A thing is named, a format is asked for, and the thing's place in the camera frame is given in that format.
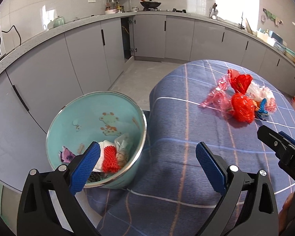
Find red foam net sleeve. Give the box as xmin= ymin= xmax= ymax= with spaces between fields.
xmin=102 ymin=145 xmax=120 ymax=173

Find orange blue snack wrapper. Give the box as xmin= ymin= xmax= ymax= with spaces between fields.
xmin=253 ymin=98 xmax=269 ymax=121

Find red plastic bag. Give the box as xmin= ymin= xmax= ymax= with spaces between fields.
xmin=227 ymin=69 xmax=255 ymax=124

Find white towel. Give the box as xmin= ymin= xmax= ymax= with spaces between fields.
xmin=93 ymin=140 xmax=115 ymax=172

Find clear bag with teal print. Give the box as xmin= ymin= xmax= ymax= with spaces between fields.
xmin=114 ymin=133 xmax=133 ymax=160

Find teal trash bin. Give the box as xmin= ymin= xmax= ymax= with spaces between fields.
xmin=46 ymin=91 xmax=147 ymax=189

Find grey kitchen cabinets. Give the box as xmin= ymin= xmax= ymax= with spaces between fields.
xmin=0 ymin=12 xmax=295 ymax=190

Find person's right hand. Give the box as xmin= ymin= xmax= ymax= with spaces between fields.
xmin=278 ymin=192 xmax=294 ymax=233

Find purple wrapper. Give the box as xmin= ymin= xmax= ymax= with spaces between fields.
xmin=59 ymin=146 xmax=76 ymax=164

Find red white patterned bag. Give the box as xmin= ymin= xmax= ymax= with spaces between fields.
xmin=246 ymin=81 xmax=277 ymax=113

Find pink transparent plastic bag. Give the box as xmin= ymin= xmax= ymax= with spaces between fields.
xmin=200 ymin=76 xmax=233 ymax=117

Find blue plaid tablecloth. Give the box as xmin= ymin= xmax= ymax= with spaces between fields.
xmin=86 ymin=60 xmax=295 ymax=235

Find green kettle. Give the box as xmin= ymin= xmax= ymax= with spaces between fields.
xmin=47 ymin=16 xmax=65 ymax=29

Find spice rack with bottles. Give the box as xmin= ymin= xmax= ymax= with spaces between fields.
xmin=105 ymin=0 xmax=130 ymax=14

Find black wok on stove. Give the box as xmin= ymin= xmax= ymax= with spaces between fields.
xmin=140 ymin=0 xmax=161 ymax=11

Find black power cable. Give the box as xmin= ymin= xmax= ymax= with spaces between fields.
xmin=1 ymin=24 xmax=22 ymax=47

